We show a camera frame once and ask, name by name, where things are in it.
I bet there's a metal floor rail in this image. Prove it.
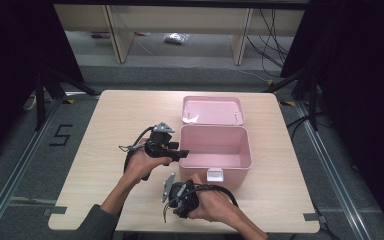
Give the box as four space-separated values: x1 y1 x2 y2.
294 99 372 240
0 96 64 240

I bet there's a grey strap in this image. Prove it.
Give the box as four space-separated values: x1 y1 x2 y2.
119 143 143 153

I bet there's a bundle of black cables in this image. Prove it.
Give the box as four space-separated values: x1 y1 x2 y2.
246 8 291 78

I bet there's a clear plastic bag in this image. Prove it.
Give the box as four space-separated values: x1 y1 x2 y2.
163 32 190 45

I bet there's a pink storage box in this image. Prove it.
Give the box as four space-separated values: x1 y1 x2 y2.
178 95 254 190

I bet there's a black curtain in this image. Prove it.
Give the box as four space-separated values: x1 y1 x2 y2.
279 0 384 234
0 0 85 168

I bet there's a black metal stand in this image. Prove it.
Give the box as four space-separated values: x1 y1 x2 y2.
34 65 100 132
263 65 320 132

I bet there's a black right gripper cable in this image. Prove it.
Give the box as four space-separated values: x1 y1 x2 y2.
179 184 240 208

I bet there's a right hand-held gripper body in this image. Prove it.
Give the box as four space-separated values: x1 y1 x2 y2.
161 172 200 219

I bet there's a grey tape strip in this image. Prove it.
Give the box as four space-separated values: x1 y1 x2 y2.
43 205 68 216
302 212 321 222

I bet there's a person's left hand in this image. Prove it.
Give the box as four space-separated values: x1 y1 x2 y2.
124 139 174 186

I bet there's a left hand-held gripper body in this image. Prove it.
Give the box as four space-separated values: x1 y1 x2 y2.
144 122 181 159

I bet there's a light wooden shelf unit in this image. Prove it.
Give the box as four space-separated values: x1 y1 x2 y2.
53 3 307 66

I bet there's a person's right hand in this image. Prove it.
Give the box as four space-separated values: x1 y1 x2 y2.
188 173 238 223

